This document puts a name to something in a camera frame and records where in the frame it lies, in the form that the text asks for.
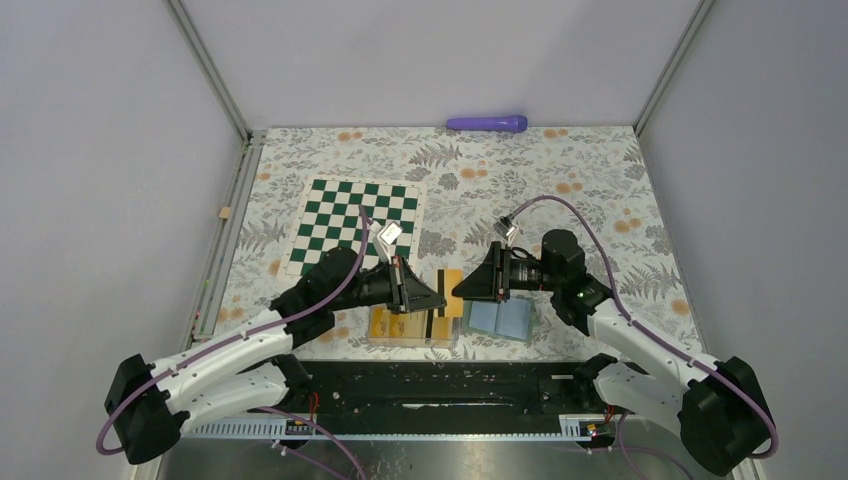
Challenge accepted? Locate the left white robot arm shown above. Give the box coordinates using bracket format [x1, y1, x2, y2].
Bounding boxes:
[96, 247, 446, 465]

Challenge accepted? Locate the floral tablecloth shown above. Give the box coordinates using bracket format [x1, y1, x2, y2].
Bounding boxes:
[215, 126, 703, 351]

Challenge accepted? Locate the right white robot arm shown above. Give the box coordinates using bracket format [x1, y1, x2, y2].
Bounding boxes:
[452, 229, 774, 476]

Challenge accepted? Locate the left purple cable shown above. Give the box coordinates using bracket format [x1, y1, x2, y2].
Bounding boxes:
[95, 205, 372, 457]

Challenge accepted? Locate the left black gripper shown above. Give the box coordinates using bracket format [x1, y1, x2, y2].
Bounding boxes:
[332, 254, 447, 315]

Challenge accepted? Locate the purple cylinder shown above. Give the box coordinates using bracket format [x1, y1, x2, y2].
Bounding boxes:
[445, 115, 528, 133]

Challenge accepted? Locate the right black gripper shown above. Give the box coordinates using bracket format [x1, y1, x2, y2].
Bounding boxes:
[453, 241, 562, 304]

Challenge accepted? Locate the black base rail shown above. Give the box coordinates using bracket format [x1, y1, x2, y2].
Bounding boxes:
[270, 354, 646, 435]

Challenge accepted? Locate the green white chessboard mat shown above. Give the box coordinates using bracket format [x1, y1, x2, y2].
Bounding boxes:
[277, 175, 427, 280]

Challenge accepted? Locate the green leather card holder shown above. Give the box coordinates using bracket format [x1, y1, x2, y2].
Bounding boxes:
[463, 297, 536, 343]

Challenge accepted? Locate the clear plastic card box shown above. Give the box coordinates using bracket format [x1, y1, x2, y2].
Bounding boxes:
[367, 306, 460, 349]

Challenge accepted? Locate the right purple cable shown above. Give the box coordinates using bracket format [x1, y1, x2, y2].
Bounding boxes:
[503, 194, 780, 462]

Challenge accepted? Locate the purple cable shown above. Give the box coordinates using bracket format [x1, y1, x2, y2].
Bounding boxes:
[95, 205, 372, 457]
[503, 194, 780, 462]

